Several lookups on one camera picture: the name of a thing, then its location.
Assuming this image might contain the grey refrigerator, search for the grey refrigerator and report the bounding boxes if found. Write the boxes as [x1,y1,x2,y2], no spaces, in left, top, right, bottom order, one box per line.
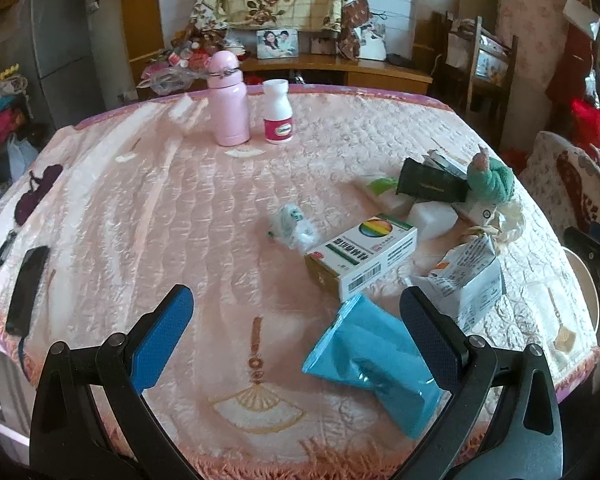
[7,0,105,132]

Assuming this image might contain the black smartphone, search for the black smartphone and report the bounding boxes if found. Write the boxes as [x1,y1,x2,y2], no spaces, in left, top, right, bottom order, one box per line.
[6,246,50,338]

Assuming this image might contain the pink thermos bottle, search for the pink thermos bottle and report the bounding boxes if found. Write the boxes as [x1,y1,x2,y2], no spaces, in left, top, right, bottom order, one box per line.
[207,50,250,148]

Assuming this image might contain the wooden sideboard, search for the wooden sideboard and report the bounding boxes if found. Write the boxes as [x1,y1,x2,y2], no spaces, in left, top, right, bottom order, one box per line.
[242,54,432,94]

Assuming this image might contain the white rainbow medicine box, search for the white rainbow medicine box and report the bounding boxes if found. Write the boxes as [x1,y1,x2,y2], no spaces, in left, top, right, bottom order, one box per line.
[304,214,418,302]

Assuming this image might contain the white green plastic bag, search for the white green plastic bag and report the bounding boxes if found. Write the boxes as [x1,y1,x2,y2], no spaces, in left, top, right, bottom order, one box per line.
[268,204,320,254]

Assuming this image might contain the white green tissue pack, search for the white green tissue pack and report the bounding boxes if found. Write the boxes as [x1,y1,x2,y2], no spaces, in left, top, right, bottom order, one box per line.
[363,176,415,218]

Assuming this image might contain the green knitted toy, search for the green knitted toy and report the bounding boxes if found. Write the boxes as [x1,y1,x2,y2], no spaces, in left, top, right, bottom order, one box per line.
[466,146,515,205]

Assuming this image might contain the cream plastic trash bin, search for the cream plastic trash bin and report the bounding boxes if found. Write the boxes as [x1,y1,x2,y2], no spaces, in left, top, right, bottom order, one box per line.
[564,247,600,332]

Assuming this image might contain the wooden chair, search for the wooden chair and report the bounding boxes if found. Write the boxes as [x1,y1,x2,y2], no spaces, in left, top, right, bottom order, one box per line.
[430,13,519,150]

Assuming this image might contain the blue snack packet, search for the blue snack packet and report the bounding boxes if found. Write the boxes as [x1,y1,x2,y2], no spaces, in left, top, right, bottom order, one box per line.
[302,295,442,438]

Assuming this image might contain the floral covered sofa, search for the floral covered sofa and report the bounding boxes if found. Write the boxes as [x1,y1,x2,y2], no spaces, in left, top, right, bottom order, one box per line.
[519,131,600,238]

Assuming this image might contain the framed couple photo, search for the framed couple photo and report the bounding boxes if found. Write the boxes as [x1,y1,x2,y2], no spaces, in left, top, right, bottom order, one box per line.
[257,29,299,60]

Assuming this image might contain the white Caltrate pill bottle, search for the white Caltrate pill bottle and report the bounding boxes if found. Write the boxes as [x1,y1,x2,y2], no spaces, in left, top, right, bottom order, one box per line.
[262,79,294,144]

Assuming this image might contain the purple knitted cloth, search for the purple knitted cloth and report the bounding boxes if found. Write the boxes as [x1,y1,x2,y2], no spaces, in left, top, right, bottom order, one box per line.
[14,164,64,226]

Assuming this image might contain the dark green snack packet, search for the dark green snack packet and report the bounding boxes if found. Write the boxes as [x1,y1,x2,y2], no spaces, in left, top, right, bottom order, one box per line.
[396,157,469,204]

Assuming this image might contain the white printed carton box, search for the white printed carton box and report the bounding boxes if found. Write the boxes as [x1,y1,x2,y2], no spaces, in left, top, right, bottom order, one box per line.
[412,235,504,334]

